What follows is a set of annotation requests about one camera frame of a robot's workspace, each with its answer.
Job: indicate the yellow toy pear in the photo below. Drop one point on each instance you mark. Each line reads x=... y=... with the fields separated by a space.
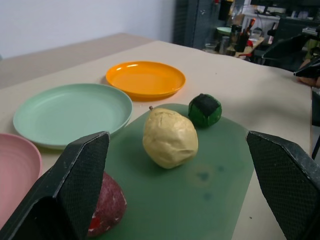
x=170 y=140

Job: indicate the red toy apple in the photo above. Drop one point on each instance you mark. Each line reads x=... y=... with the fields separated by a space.
x=110 y=202

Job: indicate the green cutting mat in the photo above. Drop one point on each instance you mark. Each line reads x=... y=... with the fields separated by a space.
x=180 y=200

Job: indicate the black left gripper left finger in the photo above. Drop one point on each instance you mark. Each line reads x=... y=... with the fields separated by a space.
x=62 y=190

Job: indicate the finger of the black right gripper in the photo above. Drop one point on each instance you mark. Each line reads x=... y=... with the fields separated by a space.
x=311 y=66
x=287 y=51

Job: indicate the mint green plastic plate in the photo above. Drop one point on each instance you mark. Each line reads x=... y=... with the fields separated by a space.
x=70 y=112

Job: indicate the orange plastic plate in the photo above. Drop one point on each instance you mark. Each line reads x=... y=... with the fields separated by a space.
x=145 y=78

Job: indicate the cluttered wooden workbench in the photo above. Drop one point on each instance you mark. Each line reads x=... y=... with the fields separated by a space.
x=250 y=48

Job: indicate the pink plastic plate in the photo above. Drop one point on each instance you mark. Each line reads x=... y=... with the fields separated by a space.
x=17 y=172

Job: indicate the green black ball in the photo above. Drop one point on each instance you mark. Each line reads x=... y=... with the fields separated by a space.
x=203 y=117

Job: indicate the dark metal cabinet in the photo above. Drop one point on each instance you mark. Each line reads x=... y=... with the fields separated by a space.
x=195 y=22

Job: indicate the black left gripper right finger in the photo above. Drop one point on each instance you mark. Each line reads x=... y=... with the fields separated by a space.
x=290 y=190

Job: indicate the green bowl on shelf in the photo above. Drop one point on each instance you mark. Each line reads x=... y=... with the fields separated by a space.
x=223 y=30

